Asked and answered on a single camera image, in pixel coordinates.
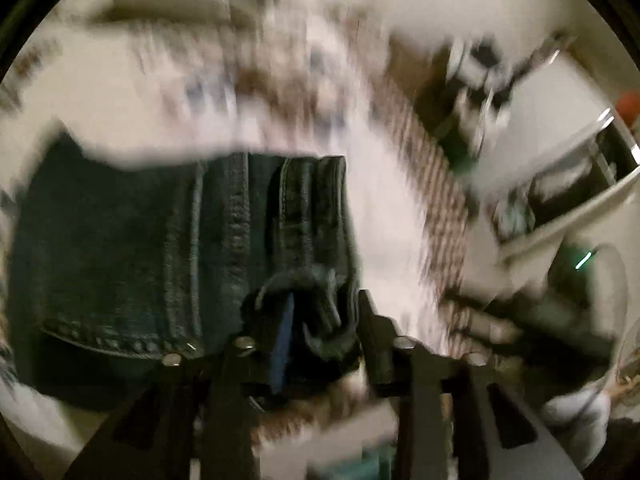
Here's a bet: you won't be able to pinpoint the white wardrobe with open door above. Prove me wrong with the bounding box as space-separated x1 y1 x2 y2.
472 34 639 261

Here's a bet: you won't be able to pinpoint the floral and checked fleece blanket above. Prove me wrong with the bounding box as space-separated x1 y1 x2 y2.
0 0 474 441

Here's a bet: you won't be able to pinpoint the dark blue denim jeans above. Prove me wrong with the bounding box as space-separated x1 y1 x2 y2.
6 134 360 411

